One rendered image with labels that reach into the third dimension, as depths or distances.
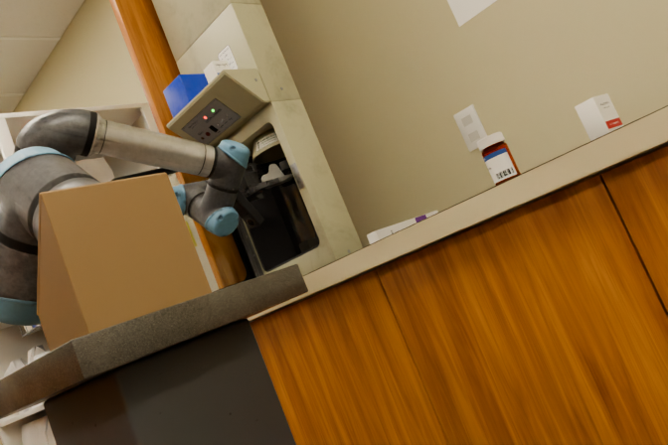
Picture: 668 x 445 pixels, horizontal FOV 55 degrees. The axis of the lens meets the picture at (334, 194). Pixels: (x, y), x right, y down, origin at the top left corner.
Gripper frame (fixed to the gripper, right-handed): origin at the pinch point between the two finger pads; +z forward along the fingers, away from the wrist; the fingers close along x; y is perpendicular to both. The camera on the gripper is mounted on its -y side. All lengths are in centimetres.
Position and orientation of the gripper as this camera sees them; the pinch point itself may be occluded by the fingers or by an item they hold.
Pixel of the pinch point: (279, 187)
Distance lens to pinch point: 181.0
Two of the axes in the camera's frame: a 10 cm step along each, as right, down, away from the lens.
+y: -3.8, -9.1, 1.4
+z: 6.7, -1.7, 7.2
